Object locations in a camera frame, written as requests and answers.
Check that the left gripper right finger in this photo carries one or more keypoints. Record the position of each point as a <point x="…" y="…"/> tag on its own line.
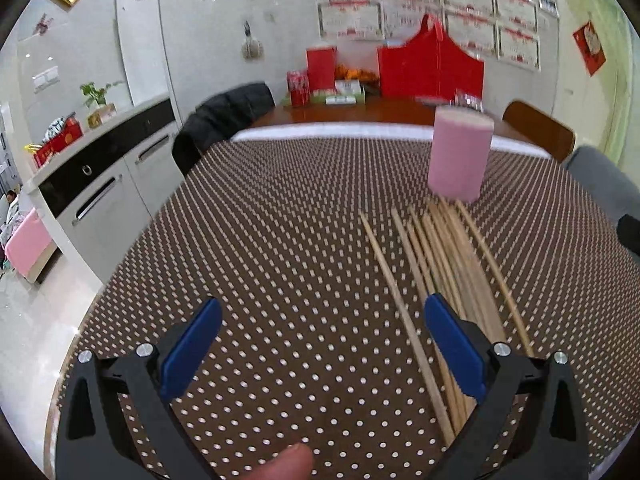
<point x="551" y="440"/>

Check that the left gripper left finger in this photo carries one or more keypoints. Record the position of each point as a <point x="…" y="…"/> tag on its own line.
<point x="94" y="441"/>

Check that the wooden chopstick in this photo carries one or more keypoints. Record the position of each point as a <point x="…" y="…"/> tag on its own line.
<point x="501" y="282"/>
<point x="425" y="259"/>
<point x="431" y="386"/>
<point x="442" y="254"/>
<point x="477" y="300"/>
<point x="420" y="285"/>

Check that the pink paper cup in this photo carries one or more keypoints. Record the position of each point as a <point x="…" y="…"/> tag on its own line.
<point x="459" y="153"/>

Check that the operator thumb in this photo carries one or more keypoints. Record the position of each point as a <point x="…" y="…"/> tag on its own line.
<point x="294" y="463"/>

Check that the pink stool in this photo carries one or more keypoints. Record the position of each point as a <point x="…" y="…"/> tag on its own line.
<point x="30" y="247"/>

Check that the brown polka dot mat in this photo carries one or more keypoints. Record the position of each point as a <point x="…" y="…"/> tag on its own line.
<point x="284" y="235"/>

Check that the white black sideboard cabinet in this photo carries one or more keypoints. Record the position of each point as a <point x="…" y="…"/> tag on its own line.
<point x="100" y="193"/>

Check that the grey upholstered chair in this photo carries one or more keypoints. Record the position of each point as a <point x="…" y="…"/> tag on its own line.
<point x="615" y="193"/>

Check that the brown wooden chair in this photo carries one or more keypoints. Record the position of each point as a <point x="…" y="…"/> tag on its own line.
<point x="543" y="130"/>

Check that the red tin with items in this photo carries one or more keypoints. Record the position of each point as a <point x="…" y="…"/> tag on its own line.
<point x="60" y="134"/>

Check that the potted green plant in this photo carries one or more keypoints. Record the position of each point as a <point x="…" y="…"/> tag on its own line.
<point x="96" y="97"/>

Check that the black jacket on chair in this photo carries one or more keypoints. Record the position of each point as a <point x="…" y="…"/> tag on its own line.
<point x="217" y="120"/>

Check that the packaged snack bag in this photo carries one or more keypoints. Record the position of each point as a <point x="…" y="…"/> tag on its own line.
<point x="466" y="100"/>

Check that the red gift basket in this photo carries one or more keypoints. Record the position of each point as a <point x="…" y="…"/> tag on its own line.
<point x="429" y="65"/>

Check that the green white flat box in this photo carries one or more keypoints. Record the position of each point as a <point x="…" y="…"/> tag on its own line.
<point x="345" y="92"/>

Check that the red soda can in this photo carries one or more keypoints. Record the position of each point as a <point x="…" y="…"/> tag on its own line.
<point x="298" y="87"/>

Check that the orange wrapped candies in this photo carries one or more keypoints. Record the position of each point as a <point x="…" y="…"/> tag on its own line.
<point x="343" y="72"/>

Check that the red gift box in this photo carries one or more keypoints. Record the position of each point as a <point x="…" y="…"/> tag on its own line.
<point x="321" y="63"/>

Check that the wall light switch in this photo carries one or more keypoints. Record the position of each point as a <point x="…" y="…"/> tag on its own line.
<point x="45" y="79"/>

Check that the red paper wall decoration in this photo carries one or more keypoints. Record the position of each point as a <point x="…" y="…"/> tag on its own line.
<point x="590" y="47"/>

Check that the butterfly wall sticker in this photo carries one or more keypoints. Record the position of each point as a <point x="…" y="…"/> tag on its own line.
<point x="43" y="25"/>

